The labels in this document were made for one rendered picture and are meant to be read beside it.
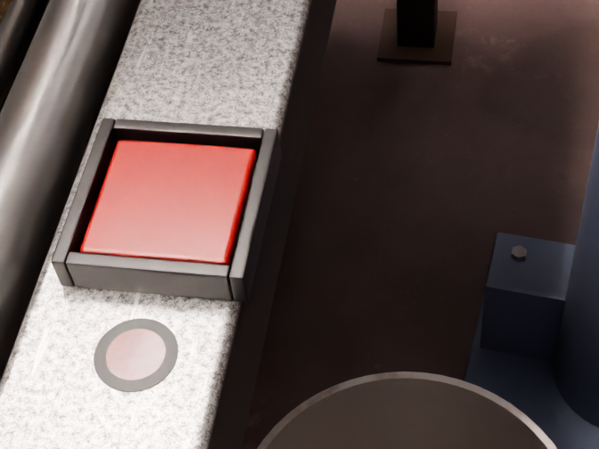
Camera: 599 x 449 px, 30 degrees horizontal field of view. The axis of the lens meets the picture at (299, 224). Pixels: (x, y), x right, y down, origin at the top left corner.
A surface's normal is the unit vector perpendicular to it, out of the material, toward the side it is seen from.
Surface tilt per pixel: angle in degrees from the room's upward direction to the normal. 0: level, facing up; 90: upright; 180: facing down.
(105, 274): 90
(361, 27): 0
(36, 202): 50
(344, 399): 87
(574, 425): 0
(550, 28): 0
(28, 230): 58
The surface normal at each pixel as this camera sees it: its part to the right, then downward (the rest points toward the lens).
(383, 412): 0.11, 0.74
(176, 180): -0.08, -0.61
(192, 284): -0.16, 0.79
